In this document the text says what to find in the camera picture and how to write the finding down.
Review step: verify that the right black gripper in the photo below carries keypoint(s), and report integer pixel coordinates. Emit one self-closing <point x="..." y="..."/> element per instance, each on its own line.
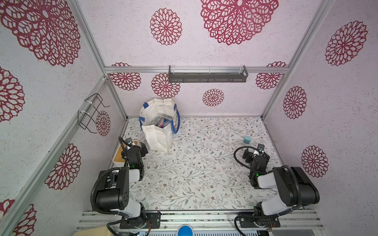
<point x="257" y="155"/>

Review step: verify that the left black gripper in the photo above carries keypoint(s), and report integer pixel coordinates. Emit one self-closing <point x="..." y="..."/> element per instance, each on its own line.
<point x="130" y="149"/>

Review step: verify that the white canvas bag blue handles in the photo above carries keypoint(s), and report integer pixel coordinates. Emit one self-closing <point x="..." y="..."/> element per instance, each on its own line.
<point x="159" y="120"/>

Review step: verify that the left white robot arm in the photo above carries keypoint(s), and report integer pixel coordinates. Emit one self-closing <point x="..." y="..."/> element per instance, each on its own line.
<point x="111" y="191"/>

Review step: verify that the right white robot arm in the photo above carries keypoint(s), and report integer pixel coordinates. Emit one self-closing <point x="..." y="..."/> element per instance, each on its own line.
<point x="294" y="188"/>

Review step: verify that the white box wooden lid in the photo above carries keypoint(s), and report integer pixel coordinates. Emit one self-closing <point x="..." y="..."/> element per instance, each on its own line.
<point x="118" y="161"/>

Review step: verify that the small teal cube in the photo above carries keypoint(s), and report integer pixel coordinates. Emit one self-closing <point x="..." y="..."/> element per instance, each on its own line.
<point x="247" y="140"/>

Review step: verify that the blue round button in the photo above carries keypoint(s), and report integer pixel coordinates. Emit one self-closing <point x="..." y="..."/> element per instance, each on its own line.
<point x="185" y="230"/>

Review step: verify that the black wire wall rack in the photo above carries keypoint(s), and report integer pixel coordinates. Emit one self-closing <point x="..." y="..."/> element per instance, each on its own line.
<point x="94" y="119"/>

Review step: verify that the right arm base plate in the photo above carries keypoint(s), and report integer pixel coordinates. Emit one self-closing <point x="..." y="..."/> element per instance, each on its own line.
<point x="250" y="220"/>

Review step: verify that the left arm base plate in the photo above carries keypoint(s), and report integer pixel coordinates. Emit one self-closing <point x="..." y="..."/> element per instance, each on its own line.
<point x="144" y="221"/>

